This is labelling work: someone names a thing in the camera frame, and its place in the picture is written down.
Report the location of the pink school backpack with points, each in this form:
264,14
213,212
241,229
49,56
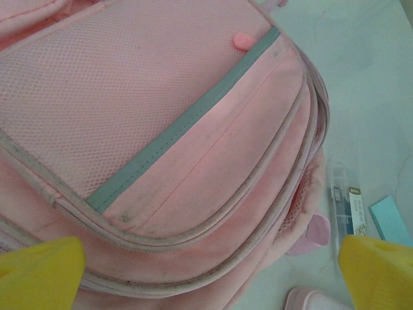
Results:
129,97

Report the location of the clear plastic pen box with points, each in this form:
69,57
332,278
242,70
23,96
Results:
346,210

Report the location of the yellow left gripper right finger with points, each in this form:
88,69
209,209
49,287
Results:
380,277

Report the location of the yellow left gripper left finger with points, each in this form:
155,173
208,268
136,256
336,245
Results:
38,277

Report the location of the light blue sticky note pad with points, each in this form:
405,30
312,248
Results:
390,219

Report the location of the pink pencil case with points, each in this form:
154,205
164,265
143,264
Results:
309,302

